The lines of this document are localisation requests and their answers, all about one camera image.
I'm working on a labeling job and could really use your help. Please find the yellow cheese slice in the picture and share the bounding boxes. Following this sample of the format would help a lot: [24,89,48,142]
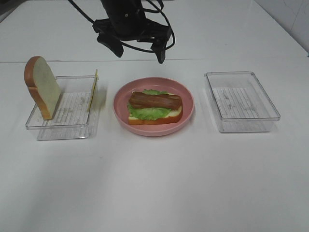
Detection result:
[87,69,98,112]

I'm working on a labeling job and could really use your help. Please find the clear plastic tray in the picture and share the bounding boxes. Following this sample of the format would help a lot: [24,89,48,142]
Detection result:
[205,71,281,133]
[25,75,100,141]

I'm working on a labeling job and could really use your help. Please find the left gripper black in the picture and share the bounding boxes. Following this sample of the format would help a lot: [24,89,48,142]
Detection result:
[92,0,171,64]

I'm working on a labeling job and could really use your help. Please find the pink round plate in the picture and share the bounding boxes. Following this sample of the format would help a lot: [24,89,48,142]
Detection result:
[113,77,195,137]

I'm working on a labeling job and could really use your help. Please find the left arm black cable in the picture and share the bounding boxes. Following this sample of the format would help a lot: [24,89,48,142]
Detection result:
[67,0,175,52]

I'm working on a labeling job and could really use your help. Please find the green lettuce leaf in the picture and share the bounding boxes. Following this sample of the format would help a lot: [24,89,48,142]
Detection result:
[127,89,177,120]

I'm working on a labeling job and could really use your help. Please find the tray bacon strip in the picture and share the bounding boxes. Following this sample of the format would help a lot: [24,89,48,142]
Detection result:
[128,91,183,110]

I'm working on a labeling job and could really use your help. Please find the left clear plastic tray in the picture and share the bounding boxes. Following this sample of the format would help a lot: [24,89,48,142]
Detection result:
[25,75,100,141]

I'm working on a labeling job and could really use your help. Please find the right clear plastic tray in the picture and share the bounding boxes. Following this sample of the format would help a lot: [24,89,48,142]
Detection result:
[205,71,281,133]

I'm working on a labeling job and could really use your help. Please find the bread slice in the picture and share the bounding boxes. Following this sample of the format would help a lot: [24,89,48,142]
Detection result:
[24,56,61,120]
[128,93,183,125]

